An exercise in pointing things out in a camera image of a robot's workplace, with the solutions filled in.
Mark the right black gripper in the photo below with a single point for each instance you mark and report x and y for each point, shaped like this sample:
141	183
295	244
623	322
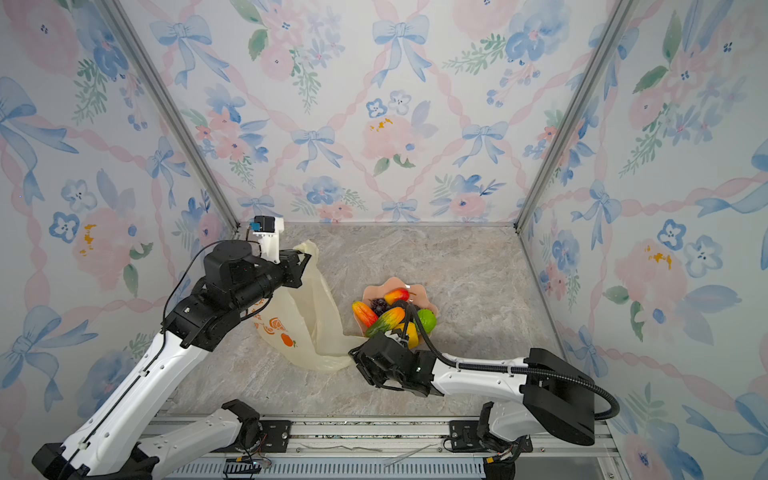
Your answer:
363	368

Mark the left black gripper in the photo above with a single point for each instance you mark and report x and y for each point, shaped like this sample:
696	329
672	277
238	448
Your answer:
289	266

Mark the green lime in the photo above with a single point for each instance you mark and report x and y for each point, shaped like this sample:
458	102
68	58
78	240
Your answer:
428	320

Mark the cream plastic bag orange print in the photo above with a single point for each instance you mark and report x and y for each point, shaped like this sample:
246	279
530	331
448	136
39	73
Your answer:
304	325

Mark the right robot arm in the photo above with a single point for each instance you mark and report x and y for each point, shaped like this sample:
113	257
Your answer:
539	393

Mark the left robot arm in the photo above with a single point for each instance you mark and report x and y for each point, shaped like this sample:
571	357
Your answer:
108	445

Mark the yellow bell pepper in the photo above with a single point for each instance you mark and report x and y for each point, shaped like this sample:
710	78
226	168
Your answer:
413	336

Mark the green orange mango fruit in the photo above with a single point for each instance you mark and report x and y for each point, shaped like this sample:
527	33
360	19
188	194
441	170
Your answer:
386	322

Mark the orange red mango fruit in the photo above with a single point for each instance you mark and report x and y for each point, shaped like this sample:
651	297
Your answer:
364	314

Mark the dark purple grape bunch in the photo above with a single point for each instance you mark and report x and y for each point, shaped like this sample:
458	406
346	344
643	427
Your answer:
379	306

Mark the pink flower-shaped plate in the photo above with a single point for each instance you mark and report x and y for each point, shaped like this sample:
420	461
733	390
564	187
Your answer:
418	294

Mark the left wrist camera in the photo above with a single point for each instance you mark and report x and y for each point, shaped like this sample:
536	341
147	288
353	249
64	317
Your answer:
265	232

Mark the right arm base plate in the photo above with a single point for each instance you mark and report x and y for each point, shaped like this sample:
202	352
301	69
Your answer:
464	437

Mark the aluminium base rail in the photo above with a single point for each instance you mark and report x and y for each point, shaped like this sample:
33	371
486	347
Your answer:
405	448

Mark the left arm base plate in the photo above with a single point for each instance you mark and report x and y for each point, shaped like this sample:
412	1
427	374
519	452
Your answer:
270	437

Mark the left aluminium corner post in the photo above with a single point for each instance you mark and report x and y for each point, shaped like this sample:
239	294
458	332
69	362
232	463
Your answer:
117	19

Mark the aluminium corner post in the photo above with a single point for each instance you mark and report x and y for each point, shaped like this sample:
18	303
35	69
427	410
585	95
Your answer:
117	19
614	28

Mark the right aluminium corner post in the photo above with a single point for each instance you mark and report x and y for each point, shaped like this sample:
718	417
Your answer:
614	28

